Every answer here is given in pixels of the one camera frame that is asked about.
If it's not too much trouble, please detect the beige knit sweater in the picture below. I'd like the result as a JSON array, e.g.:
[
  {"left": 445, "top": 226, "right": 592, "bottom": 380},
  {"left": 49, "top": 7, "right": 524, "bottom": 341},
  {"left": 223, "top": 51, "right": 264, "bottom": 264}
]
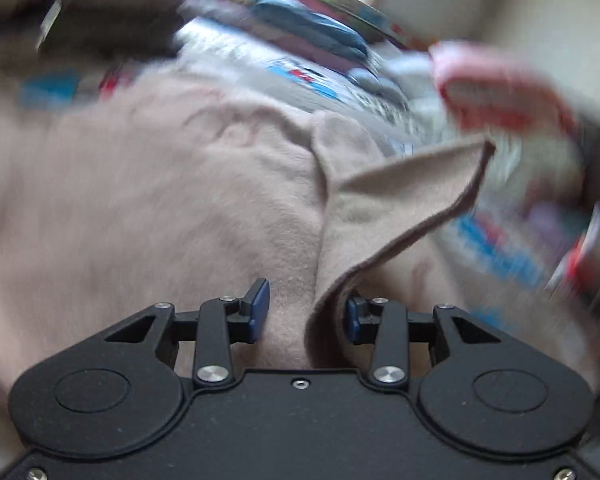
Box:
[{"left": 0, "top": 54, "right": 498, "bottom": 411}]

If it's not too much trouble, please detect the rolled pink white quilt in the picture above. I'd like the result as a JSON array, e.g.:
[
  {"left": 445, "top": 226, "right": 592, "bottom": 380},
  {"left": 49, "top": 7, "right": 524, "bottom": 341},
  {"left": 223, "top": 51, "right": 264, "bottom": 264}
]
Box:
[{"left": 429, "top": 41, "right": 578, "bottom": 133}]

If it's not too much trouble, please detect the folded blue blanket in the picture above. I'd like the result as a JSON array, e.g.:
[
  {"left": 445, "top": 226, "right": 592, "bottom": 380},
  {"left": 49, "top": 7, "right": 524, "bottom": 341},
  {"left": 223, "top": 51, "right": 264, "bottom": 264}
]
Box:
[{"left": 250, "top": 0, "right": 368, "bottom": 62}]

